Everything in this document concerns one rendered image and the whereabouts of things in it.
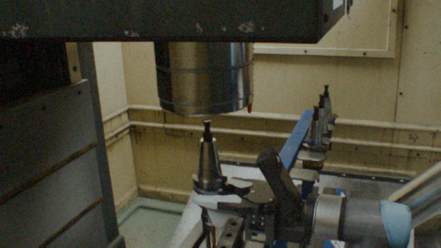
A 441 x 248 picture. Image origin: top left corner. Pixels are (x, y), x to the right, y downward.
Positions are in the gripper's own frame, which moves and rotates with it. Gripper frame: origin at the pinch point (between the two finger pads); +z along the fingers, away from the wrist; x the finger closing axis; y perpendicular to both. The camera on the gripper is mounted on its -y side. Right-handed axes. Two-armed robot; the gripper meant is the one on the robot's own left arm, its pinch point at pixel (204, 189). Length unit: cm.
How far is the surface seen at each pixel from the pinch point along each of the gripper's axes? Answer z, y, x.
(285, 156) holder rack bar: -8.5, 5.4, 30.4
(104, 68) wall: 81, -1, 86
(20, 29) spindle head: 25.0, -30.3, -12.4
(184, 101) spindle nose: -0.8, -18.8, -7.9
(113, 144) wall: 81, 34, 86
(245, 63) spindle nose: -8.6, -23.6, -1.7
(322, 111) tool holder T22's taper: -14, 0, 51
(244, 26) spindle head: -11.9, -30.6, -12.4
